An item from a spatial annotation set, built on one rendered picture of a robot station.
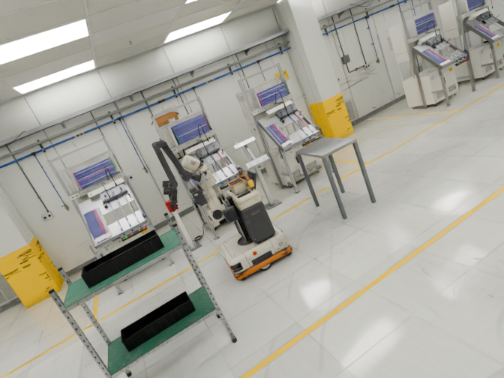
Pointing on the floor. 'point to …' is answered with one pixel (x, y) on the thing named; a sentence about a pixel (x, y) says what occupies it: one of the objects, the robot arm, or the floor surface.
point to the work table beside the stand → (322, 149)
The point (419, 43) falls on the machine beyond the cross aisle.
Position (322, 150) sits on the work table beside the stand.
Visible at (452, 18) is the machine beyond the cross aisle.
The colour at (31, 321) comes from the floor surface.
